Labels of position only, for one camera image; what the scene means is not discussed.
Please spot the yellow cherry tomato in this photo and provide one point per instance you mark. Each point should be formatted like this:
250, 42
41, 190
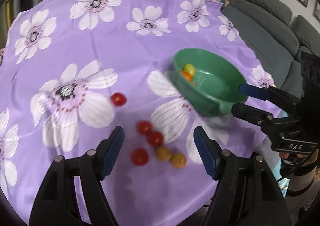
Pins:
163, 153
178, 160

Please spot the yellow gold pole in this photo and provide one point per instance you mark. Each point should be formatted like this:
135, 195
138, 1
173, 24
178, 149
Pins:
9, 12

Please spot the orange fruit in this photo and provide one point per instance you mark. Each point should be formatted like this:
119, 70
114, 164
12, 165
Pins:
186, 75

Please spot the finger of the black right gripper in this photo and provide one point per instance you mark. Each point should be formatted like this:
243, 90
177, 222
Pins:
250, 114
267, 93

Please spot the red cherry tomato pair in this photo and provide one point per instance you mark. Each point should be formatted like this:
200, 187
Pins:
155, 139
144, 127

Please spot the grey sofa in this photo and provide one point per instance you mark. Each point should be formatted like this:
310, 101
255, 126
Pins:
278, 39

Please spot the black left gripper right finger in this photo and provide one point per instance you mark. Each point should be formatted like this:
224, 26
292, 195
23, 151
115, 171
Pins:
247, 192

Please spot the purple floral tablecloth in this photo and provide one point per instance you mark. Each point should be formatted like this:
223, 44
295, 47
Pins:
63, 61

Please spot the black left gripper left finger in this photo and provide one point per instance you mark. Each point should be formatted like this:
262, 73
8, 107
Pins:
55, 202

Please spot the green jujube fruit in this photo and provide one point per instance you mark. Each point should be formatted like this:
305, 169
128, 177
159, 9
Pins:
190, 69

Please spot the green plastic bowl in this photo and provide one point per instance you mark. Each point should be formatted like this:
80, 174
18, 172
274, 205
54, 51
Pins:
215, 87

